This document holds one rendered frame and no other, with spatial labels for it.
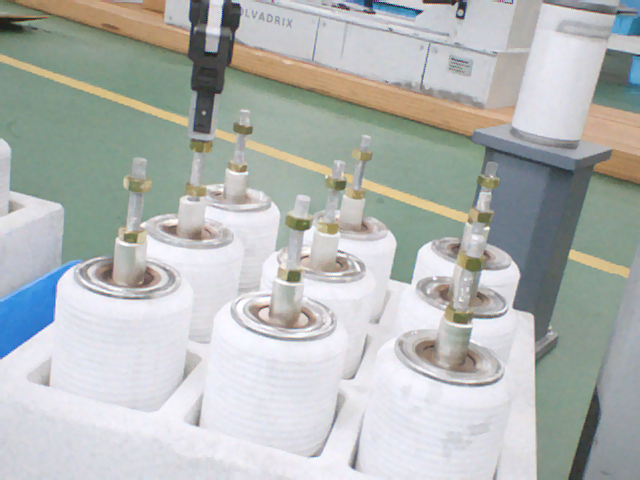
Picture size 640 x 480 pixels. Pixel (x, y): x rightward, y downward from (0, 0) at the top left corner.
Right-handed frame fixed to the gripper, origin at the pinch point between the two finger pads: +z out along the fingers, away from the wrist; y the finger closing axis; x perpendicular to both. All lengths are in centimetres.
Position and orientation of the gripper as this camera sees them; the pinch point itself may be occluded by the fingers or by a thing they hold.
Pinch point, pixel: (203, 113)
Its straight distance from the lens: 71.7
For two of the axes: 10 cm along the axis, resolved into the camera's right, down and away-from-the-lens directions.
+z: -1.6, 9.3, 3.2
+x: -9.8, -1.1, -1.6
